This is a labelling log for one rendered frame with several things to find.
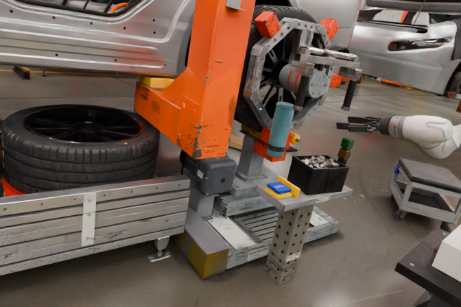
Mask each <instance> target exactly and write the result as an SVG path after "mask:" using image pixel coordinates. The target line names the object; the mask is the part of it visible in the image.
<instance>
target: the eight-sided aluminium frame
mask: <svg viewBox="0 0 461 307"><path fill-rule="evenodd" d="M279 24H280V26H281V30H280V31H279V32H278V33H277V34H276V35H275V36H274V37H272V38H268V37H263V38H262V39H261V40H260V41H259V42H258V43H255V45H254V47H253V48H252V51H251V53H250V61H249V65H248V72H247V76H246V83H245V87H244V93H243V96H244V98H245V100H246V101H247V103H248V105H249V106H250V108H251V110H252V111H253V113H254V114H255V116H256V118H257V120H258V121H259V123H260V124H261V126H262V127H264V128H266V129H268V130H271V127H272V121H273V119H271V118H270V117H269V115H268V113H267V111H266V110H265V108H264V106H263V104H262V102H261V100H260V99H259V97H258V92H259V86H260V82H261V76H262V72H263V65H264V62H265V56H266V54H267V53H268V52H269V51H270V50H271V49H272V48H273V47H274V46H275V45H276V44H277V43H278V42H279V41H280V40H282V39H283V38H284V37H285V36H286V35H287V34H288V33H289V32H290V31H291V30H292V29H293V28H294V29H306V31H309V32H310V31H314V40H315V42H316V46H317V48H321V49H326V48H327V47H328V46H329V45H330V44H331V43H330V41H329V37H328V36H327V33H326V32H327V30H326V29H325V26H324V25H320V24H315V23H310V22H307V21H302V20H298V19H291V18H283V19H282V20H281V21H280V22H279ZM334 67H335V66H331V65H326V64H321V67H320V71H323V72H324V73H326V75H327V87H326V89H325V91H324V92H323V94H322V95H321V96H319V97H318V98H313V97H311V98H310V100H309V101H308V102H307V103H306V104H305V105H304V106H303V110H302V111H300V110H299V111H298V112H297V113H296V114H295V115H294V116H293V118H292V124H291V127H290V129H299V128H300V127H301V126H303V124H304V123H305V122H306V121H307V119H308V118H309V117H310V116H311V115H312V114H313V113H314V112H315V111H316V110H317V109H318V108H319V107H320V106H321V105H322V104H323V103H324V102H325V100H326V98H327V93H328V89H329V85H330V82H331V78H332V75H333V70H334Z"/></svg>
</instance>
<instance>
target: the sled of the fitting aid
mask: <svg viewBox="0 0 461 307"><path fill-rule="evenodd" d="M218 194H219V196H216V197H214V202H213V207H214V208H215V209H216V210H217V211H218V212H219V213H220V214H221V215H222V216H223V217H228V216H231V215H235V214H241V213H244V212H250V211H253V210H259V209H262V208H268V207H272V206H274V205H272V204H271V203H270V202H269V201H267V200H266V199H265V198H263V197H262V196H260V194H258V193H255V194H251V195H244V196H240V197H234V196H233V195H231V194H230V193H229V192H225V193H218Z"/></svg>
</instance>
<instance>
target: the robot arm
mask: <svg viewBox="0 0 461 307"><path fill-rule="evenodd" d="M351 123H360V124H351ZM368 125H369V126H368ZM336 126H337V129H341V130H348V131H349V132H368V133H372V130H373V131H377V130H379V131H380V133H381V134H383V135H391V137H394V138H406V139H409V140H411V141H412V142H414V143H416V144H418V146H419V147H420V149H421V150H422V151H423V152H424V153H425V154H427V155H428V156H430V157H432V158H436V159H442V158H446V157H447V156H449V155H450V154H451V153H452V152H453V151H454V150H455V149H457V148H458V147H459V146H460V143H461V124H460V125H456V126H453V125H452V123H451V121H449V120H447V119H444V118H441V117H437V116H427V115H415V116H393V117H383V118H378V117H373V116H366V117H357V116H348V123H340V122H337V123H336Z"/></svg>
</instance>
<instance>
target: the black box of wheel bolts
mask: <svg viewBox="0 0 461 307"><path fill-rule="evenodd" d="M348 170H349V167H347V166H346V165H344V164H342V163H341V162H339V161H337V160H335V159H334V158H332V157H331V156H328V155H306V156H292V163H291V166H290V169H289V174H288V177H287V180H288V181H289V182H291V183H292V184H293V185H294V186H296V187H298V188H299V189H300V190H301V191H302V192H304V194H306V195H315V194H323V193H336V192H342V189H343V186H344V182H345V179H346V175H347V173H348Z"/></svg>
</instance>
